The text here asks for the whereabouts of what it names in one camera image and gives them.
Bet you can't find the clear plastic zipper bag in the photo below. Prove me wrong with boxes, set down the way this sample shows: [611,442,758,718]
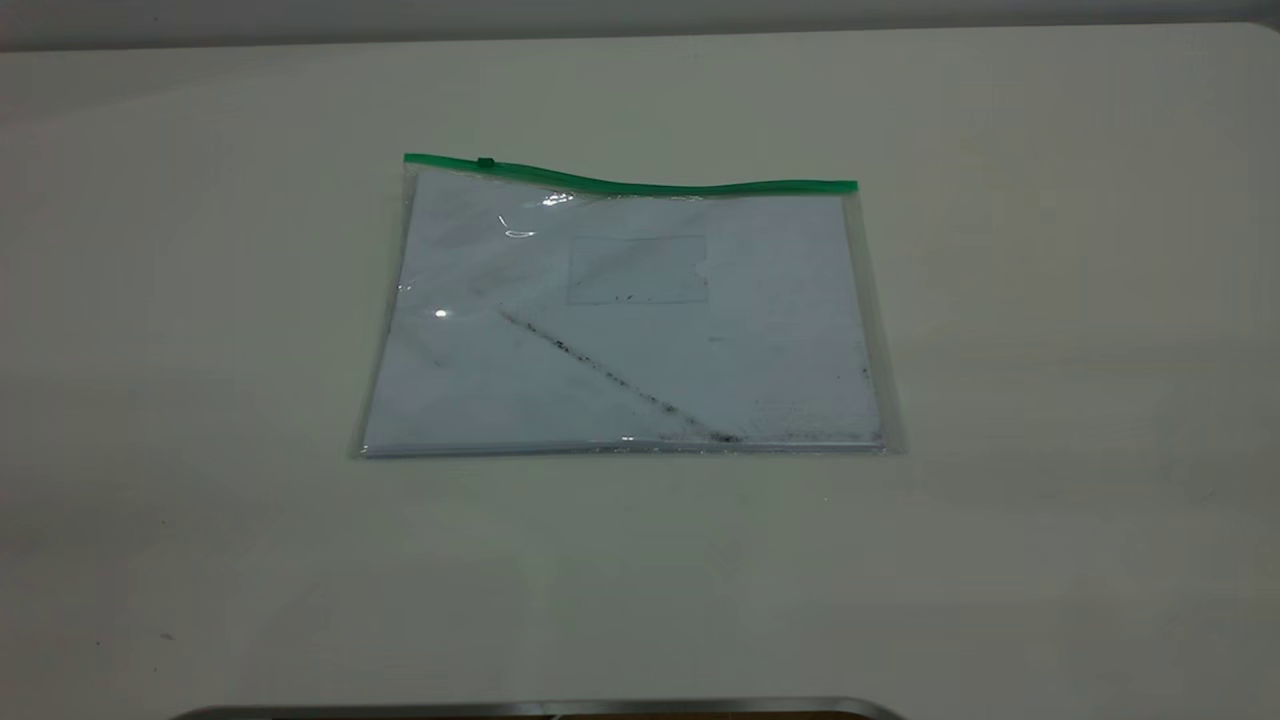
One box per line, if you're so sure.
[353,152,908,462]

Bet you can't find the white paper stack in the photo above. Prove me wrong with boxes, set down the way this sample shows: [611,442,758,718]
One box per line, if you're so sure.
[364,176,887,456]

